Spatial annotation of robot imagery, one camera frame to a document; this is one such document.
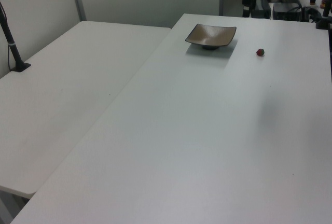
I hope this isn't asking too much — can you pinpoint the black clamp camera stand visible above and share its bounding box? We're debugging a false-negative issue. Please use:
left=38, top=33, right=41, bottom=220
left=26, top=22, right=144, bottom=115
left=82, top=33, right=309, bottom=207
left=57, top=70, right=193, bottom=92
left=314, top=0, right=332, bottom=31

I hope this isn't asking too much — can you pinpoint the black electronics box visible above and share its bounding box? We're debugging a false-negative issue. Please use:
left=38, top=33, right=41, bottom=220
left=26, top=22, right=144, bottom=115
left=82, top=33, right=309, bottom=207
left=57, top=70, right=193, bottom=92
left=272, top=2, right=303, bottom=22

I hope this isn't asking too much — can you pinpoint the black power adapter box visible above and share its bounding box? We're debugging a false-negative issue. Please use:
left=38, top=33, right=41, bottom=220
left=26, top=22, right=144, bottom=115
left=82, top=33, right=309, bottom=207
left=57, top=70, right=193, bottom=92
left=253, top=0, right=272, bottom=19

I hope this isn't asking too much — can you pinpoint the black camera stand pole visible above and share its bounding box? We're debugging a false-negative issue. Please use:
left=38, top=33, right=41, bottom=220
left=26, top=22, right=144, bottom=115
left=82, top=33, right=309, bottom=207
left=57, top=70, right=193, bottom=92
left=0, top=1, right=31, bottom=73

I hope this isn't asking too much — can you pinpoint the black cable bundle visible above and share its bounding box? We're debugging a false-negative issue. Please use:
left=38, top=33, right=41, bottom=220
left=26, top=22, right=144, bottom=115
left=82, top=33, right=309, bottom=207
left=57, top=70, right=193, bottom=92
left=300, top=6, right=321, bottom=23

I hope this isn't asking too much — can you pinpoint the brown square ceramic plate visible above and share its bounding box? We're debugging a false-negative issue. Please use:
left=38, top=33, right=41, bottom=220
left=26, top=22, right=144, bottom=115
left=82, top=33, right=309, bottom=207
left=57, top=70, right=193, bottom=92
left=184, top=23, right=237, bottom=51

